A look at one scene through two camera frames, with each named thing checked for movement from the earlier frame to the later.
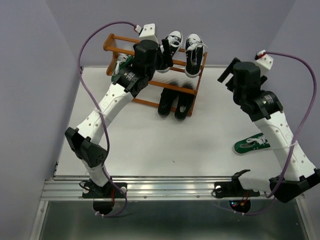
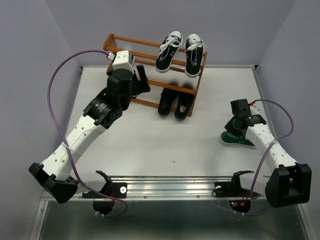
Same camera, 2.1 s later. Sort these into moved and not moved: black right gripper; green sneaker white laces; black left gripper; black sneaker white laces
Moved: black right gripper; black left gripper; green sneaker white laces
Not moved: black sneaker white laces
